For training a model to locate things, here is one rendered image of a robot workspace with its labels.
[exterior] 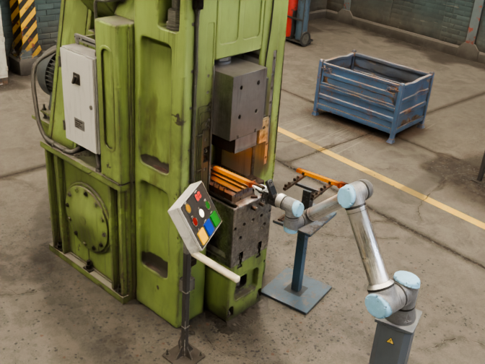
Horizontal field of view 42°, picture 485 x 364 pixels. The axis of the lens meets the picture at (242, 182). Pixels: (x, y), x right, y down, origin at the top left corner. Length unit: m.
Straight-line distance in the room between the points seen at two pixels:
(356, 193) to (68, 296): 2.31
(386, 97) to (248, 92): 3.91
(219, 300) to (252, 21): 1.89
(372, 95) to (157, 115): 4.13
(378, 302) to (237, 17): 1.78
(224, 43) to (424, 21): 8.57
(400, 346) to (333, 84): 4.63
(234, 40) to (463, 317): 2.62
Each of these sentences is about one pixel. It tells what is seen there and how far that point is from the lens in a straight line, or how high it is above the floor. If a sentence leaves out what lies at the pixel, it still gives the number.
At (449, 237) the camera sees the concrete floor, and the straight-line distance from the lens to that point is 5.89.
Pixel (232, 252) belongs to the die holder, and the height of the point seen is 0.60.
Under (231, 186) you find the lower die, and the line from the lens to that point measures 4.05.
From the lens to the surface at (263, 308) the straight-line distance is 4.63.
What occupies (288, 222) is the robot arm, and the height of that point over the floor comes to 0.93.
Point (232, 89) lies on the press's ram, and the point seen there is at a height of 1.69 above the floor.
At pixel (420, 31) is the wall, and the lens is 12.11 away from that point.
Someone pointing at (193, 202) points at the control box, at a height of 1.16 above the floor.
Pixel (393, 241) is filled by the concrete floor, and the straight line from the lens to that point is 5.63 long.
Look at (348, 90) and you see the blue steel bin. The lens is 7.74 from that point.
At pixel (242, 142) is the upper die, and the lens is 3.86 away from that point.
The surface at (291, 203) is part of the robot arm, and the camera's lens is 3.78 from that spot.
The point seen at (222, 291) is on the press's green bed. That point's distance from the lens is 4.36.
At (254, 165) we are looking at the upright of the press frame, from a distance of 4.28.
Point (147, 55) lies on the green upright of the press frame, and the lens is 3.82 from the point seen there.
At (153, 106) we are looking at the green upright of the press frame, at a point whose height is 1.50.
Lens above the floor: 2.89
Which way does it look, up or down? 28 degrees down
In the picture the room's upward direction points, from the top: 4 degrees clockwise
